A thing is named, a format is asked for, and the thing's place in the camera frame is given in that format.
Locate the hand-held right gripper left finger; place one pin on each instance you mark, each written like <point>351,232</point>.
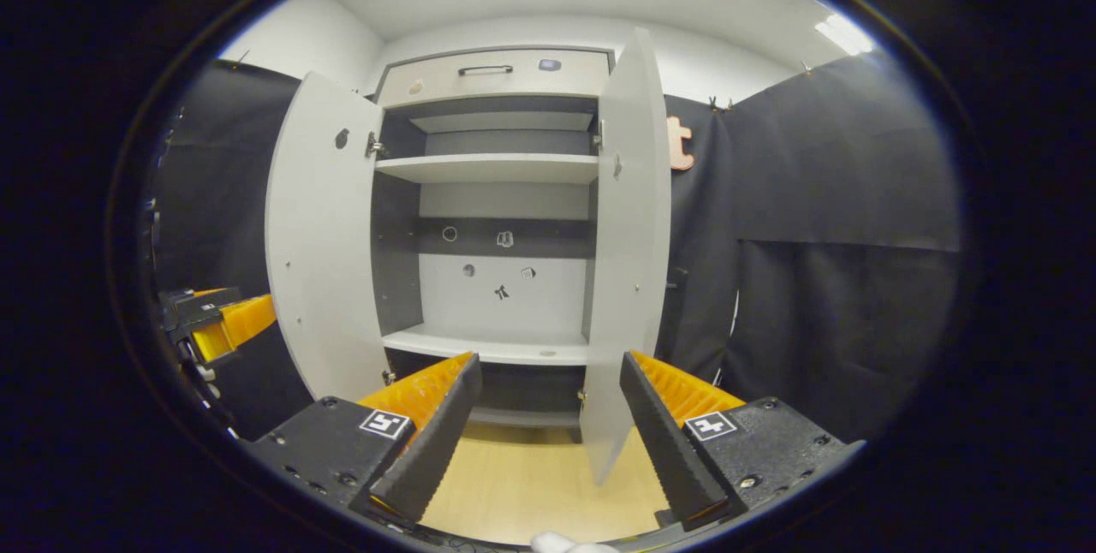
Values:
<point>437,450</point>

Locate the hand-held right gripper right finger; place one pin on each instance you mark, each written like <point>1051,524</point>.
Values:
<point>668,450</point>

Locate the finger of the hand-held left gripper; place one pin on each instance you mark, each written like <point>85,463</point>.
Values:
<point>201,306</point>
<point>244,318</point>

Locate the beige shoe cabinet door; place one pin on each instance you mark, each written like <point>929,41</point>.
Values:
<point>629,236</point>
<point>325,236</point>

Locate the beige double-door shoe cabinet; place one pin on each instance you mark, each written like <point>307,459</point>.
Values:
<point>497,86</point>

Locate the white cabinet shelf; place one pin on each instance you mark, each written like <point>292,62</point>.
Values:
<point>479,346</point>
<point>488,168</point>

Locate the black backdrop cloth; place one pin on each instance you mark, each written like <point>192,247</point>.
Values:
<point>839,193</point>

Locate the ceiling light panel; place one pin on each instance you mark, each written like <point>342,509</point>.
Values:
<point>843,34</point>

